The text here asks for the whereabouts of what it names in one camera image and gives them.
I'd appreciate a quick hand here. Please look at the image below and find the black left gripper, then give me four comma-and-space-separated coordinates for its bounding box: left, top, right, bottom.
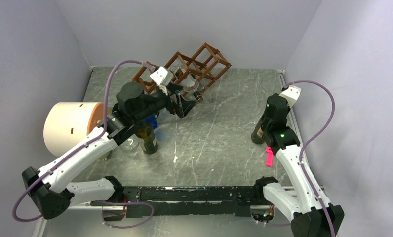
133, 81, 198, 122

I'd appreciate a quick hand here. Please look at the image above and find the clear square liquor bottle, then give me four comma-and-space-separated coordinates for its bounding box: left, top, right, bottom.
175, 74, 203, 102

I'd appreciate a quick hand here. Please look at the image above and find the tall clear glass bottle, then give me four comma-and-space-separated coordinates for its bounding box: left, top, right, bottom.
198, 79, 214, 103

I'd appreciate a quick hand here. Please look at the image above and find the blue square glass bottle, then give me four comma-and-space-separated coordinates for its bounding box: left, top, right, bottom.
145, 112, 159, 129

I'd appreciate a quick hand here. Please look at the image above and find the dark green wine bottle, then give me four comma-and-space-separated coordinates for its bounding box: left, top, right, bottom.
135, 121, 158, 155

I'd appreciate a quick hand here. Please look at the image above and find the olive green wine bottle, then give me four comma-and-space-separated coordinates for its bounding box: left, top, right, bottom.
251, 115, 265, 145

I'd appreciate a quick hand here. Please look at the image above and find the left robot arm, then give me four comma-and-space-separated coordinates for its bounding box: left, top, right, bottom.
22, 82, 197, 220

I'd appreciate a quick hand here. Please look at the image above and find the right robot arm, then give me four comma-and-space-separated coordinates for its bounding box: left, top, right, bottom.
253, 93, 345, 237

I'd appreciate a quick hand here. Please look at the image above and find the brown wooden wine rack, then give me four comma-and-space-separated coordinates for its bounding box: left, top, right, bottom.
132, 42, 232, 95

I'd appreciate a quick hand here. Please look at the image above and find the clear glass ashtray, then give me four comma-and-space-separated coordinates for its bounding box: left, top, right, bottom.
120, 134, 138, 151

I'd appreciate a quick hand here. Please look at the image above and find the pink plastic clip tool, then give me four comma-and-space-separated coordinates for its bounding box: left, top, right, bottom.
265, 146, 274, 167

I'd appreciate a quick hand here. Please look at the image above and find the cream and orange cylinder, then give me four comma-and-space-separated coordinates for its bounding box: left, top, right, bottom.
43, 102, 104, 157

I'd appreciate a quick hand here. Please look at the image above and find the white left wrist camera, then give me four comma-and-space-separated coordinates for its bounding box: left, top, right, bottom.
150, 67, 174, 95

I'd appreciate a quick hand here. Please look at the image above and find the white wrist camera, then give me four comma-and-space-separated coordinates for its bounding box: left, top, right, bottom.
150, 67, 174, 95
279, 85, 302, 109

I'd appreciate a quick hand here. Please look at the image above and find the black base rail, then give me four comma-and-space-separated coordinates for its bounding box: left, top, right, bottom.
115, 177, 278, 218

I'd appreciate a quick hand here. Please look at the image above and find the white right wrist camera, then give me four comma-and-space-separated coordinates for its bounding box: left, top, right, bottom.
279, 85, 302, 109

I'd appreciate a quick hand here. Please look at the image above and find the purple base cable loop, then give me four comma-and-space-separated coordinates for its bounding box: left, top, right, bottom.
101, 200, 155, 229

